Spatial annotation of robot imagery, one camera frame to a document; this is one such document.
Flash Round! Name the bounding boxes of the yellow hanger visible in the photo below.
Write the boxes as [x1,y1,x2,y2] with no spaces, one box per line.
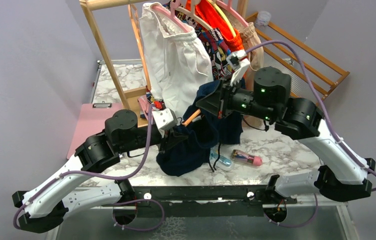
[207,0,236,37]

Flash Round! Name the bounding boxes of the pink navy patterned shorts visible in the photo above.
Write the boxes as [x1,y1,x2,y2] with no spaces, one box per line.
[137,95,155,117]

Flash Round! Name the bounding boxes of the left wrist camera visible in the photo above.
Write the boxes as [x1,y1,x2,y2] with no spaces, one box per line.
[152,108,178,137]

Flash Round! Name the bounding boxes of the pink hanger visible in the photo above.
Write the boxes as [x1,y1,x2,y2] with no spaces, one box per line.
[151,0,191,33]
[215,0,249,27]

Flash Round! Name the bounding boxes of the beige shorts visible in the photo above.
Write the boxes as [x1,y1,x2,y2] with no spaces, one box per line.
[234,22,264,128]

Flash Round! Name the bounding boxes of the pink hanger right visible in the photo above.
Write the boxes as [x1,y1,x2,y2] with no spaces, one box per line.
[215,0,249,27]

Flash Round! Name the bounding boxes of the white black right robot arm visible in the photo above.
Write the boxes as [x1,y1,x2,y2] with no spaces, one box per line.
[196,66,375,204]

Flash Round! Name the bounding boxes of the beige wooden hanger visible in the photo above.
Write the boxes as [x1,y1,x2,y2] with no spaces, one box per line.
[174,1,213,30]

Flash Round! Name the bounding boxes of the pink cylindrical bottle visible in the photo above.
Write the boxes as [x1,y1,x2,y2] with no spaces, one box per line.
[231,149,263,167]

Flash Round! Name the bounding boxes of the navy blue shorts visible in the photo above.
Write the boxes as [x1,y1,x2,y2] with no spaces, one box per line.
[156,79,246,177]

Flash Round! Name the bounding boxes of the wooden slatted shelf rack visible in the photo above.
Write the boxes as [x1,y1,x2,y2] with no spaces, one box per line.
[255,22,349,101]

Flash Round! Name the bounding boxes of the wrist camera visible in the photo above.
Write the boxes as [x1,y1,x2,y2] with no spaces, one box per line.
[227,50,250,87]
[152,108,178,137]

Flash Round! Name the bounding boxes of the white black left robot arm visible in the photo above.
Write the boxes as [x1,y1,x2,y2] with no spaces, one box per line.
[12,109,188,233]

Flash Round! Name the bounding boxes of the comic print shorts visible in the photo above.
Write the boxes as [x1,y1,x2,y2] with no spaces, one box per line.
[146,1,238,105]

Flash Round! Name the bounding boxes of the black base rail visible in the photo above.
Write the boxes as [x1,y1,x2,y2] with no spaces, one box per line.
[112,185,297,220]

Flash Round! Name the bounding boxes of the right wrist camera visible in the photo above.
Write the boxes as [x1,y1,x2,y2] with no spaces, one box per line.
[227,50,250,87]

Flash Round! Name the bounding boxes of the clear paperclip jar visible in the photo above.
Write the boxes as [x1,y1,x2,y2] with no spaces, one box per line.
[254,10,271,28]

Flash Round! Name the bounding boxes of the pink hanger left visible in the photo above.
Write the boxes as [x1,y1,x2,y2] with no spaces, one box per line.
[151,0,191,33]

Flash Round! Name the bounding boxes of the white shorts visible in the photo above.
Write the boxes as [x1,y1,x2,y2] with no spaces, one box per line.
[139,2,213,117]

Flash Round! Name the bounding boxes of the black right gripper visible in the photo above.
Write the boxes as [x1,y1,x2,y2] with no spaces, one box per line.
[195,76,275,124]

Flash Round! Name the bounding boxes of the pink clipboard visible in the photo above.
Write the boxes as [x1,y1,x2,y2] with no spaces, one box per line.
[67,102,123,159]

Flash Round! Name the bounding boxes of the wooden clothes rack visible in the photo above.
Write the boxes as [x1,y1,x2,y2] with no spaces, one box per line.
[79,0,250,128]

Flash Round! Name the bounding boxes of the orange wooden hanger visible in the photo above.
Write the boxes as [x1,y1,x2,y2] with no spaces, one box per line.
[182,109,202,127]

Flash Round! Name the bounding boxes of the orange red shorts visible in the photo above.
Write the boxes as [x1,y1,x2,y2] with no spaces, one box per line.
[184,0,244,52]

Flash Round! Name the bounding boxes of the orange twisted hanger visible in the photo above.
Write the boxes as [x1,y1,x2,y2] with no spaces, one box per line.
[128,4,151,92]

